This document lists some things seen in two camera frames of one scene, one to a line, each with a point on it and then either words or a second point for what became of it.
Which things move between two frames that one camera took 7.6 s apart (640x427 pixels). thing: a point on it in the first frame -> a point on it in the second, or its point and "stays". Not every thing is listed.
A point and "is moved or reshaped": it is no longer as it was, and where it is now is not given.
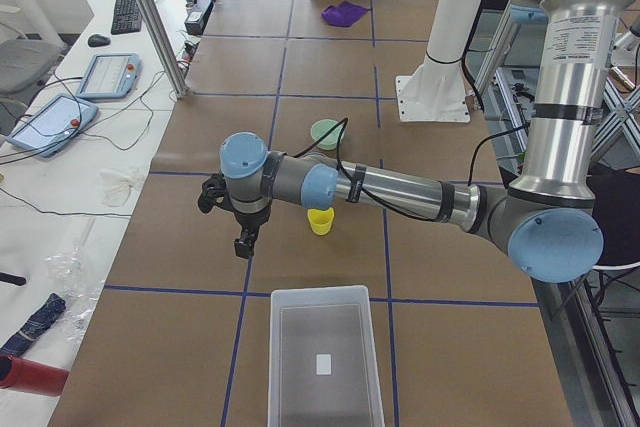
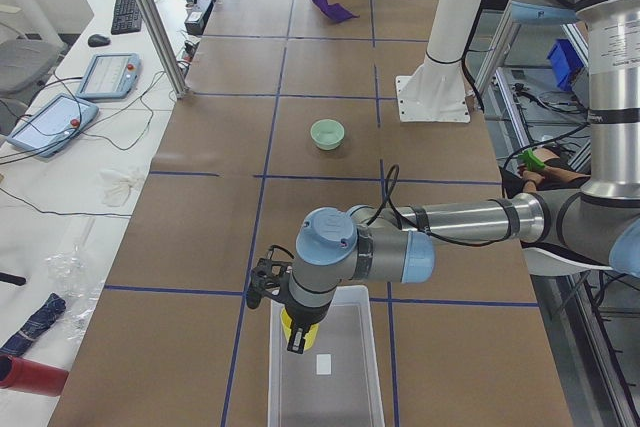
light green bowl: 323,125 stays
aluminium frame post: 152,20 stays
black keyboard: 126,14 stays
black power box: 198,16 stays
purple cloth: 343,14 is moved or reshaped
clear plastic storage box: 322,360 stays
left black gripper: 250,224 -> 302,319
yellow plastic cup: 320,220 is moved or reshaped
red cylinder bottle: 33,377 stays
